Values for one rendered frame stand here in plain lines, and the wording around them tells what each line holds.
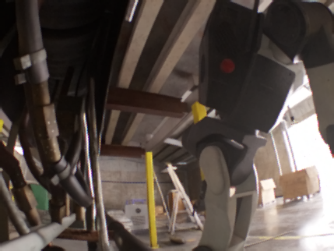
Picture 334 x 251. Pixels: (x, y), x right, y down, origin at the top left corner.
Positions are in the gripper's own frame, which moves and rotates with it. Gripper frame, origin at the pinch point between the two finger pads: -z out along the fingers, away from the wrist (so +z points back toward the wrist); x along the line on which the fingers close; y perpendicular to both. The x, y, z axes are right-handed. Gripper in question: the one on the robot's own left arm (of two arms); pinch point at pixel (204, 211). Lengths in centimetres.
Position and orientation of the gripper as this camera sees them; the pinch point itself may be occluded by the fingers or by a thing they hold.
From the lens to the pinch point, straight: 94.8
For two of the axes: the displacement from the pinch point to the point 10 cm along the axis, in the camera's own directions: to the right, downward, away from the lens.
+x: 9.9, 1.0, -0.4
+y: 0.6, -1.9, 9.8
